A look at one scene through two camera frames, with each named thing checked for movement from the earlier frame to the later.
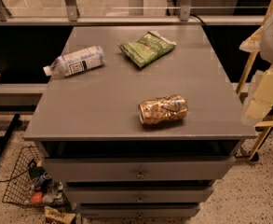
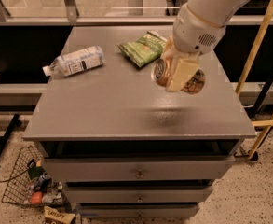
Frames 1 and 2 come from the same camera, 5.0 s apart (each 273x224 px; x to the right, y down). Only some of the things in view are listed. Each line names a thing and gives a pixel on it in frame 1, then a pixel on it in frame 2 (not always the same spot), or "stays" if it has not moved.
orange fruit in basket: [37, 198] stays
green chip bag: [148, 48] stays
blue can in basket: [45, 182] stays
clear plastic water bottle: [75, 62] stays
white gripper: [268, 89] to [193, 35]
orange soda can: [166, 109] to [160, 74]
